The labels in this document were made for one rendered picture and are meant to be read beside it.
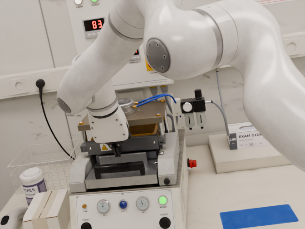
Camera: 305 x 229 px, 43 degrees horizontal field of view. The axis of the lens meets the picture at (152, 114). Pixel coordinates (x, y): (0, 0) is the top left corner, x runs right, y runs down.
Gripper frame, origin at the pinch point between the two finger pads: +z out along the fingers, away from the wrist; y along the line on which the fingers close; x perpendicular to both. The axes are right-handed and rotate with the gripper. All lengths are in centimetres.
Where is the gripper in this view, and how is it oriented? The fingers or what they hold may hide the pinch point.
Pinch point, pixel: (117, 148)
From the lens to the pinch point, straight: 115.9
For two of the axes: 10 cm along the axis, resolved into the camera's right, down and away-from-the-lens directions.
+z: 1.8, 7.7, 6.1
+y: 9.8, -1.1, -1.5
